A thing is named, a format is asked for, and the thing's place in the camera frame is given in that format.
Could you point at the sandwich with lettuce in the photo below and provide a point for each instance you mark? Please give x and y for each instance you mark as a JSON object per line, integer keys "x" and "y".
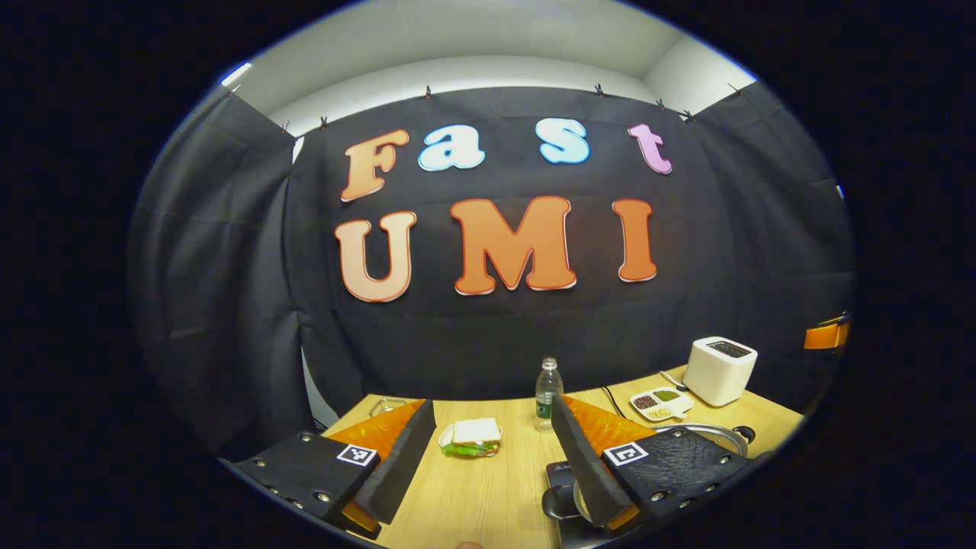
{"x": 473, "y": 435}

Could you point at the black backdrop cloth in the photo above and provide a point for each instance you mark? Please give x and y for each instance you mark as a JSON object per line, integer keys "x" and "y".
{"x": 229, "y": 267}

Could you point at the white divided dish of beans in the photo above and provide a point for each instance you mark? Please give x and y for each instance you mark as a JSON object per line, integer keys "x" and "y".
{"x": 684, "y": 402}

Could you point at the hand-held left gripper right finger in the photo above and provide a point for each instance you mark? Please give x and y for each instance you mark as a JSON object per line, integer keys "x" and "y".
{"x": 583, "y": 473}

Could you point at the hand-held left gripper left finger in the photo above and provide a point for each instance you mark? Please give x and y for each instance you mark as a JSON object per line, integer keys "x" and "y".
{"x": 404, "y": 473}

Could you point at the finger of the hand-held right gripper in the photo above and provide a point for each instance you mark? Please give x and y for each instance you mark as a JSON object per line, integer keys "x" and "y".
{"x": 827, "y": 335}

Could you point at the row of small cloth clips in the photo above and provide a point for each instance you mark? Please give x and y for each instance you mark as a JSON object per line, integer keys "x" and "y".
{"x": 428, "y": 91}

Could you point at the steel pot with soybeans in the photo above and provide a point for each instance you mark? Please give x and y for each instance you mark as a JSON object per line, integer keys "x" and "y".
{"x": 724, "y": 441}

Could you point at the white toaster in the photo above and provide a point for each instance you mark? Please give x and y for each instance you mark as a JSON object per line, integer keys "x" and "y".
{"x": 717, "y": 377}

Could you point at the black induction cooktop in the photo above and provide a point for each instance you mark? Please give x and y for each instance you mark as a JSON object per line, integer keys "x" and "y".
{"x": 560, "y": 473}

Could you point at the ceiling light panel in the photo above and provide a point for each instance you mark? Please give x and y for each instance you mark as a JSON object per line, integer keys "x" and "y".
{"x": 236, "y": 74}

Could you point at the clear plastic water bottle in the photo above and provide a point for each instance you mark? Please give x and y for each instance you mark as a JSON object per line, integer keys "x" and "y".
{"x": 547, "y": 404}

